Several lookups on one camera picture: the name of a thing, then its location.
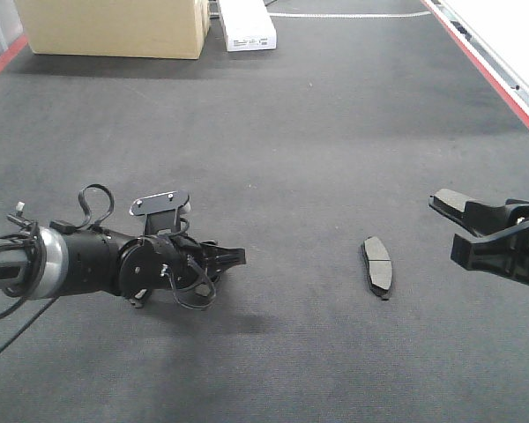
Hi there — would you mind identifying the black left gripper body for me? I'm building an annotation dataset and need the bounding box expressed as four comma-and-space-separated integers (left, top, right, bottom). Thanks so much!
117, 235, 246, 310

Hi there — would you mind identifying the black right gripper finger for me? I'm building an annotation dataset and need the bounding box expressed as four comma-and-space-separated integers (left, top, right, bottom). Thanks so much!
453, 201, 515, 237

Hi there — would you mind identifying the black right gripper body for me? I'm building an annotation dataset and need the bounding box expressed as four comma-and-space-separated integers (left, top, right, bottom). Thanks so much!
451, 199, 529, 286

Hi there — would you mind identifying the cardboard box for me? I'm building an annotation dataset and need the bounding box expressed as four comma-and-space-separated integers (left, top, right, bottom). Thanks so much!
15, 0, 210, 60

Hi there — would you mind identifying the white long carton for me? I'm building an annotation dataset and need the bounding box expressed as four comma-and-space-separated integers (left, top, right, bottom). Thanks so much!
217, 0, 277, 52

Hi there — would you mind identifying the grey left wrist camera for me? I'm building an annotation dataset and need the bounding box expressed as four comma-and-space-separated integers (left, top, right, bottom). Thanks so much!
129, 190, 190, 237

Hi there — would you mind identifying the white conveyor side rail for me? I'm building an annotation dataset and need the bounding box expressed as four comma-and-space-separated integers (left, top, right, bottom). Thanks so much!
425, 1, 529, 128

